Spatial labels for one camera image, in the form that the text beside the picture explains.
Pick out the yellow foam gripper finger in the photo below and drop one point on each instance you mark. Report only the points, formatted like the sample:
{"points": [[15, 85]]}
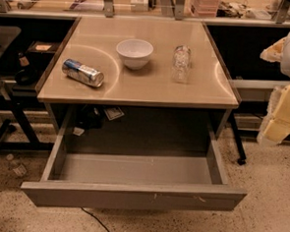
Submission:
{"points": [[274, 52], [275, 125]]}

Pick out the red bull can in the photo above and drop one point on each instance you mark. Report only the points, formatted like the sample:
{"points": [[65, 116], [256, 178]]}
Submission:
{"points": [[82, 73]]}

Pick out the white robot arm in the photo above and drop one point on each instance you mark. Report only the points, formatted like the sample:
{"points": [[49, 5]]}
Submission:
{"points": [[285, 58]]}

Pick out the grey open drawer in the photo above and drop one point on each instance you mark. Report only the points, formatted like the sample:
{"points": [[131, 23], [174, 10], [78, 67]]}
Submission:
{"points": [[128, 165]]}

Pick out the clear plastic bottle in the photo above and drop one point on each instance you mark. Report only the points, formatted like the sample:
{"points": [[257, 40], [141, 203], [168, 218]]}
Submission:
{"points": [[181, 63]]}

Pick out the grey desk cabinet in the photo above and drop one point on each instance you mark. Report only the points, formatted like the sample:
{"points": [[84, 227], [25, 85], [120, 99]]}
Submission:
{"points": [[149, 62]]}

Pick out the white bowl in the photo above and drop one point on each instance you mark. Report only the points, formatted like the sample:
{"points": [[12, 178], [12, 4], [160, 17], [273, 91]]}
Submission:
{"points": [[134, 53]]}

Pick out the white paper label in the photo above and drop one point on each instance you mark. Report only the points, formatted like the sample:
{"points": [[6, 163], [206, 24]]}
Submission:
{"points": [[113, 113]]}

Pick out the black side table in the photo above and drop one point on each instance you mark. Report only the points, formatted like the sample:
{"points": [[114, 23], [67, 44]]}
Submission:
{"points": [[7, 35]]}

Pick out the crumpled bottle on floor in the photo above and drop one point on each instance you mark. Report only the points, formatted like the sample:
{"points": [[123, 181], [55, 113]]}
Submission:
{"points": [[16, 165]]}

